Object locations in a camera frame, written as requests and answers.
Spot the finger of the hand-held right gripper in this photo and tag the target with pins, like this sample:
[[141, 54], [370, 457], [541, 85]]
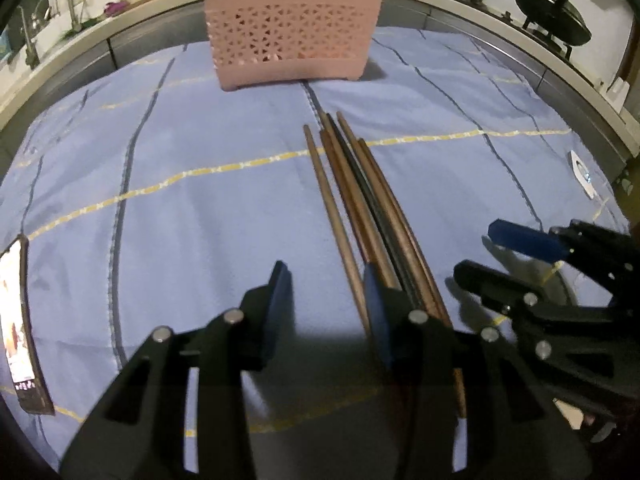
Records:
[[525, 240], [500, 287]]

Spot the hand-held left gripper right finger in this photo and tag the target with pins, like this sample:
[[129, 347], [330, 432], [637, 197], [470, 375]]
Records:
[[375, 305]]

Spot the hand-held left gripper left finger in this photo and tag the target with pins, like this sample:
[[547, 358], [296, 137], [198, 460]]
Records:
[[280, 300]]

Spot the black chopstick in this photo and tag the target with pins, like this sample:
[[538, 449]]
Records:
[[373, 210]]

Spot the light brown wooden chopstick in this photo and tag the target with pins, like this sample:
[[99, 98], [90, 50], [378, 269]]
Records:
[[329, 210]]

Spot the pink perforated utensil basket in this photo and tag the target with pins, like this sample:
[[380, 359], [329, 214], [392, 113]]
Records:
[[290, 35]]

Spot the white paper tag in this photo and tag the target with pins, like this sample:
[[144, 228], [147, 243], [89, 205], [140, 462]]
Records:
[[575, 160]]

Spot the blue striped tablecloth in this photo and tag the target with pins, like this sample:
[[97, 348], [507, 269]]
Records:
[[200, 210]]

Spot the white plastic block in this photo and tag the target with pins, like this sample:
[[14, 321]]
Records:
[[619, 92]]

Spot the black wok with lid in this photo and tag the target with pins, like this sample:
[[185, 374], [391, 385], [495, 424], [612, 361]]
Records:
[[550, 15]]

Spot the black smartphone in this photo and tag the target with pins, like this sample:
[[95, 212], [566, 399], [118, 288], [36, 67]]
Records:
[[20, 340]]

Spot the kitchen counter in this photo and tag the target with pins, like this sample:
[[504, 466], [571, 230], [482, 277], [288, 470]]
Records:
[[65, 45]]

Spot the purple plastic bag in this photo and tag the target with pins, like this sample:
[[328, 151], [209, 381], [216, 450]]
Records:
[[116, 9]]

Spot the curved steel faucet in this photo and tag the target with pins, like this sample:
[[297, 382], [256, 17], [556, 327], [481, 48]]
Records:
[[76, 19]]

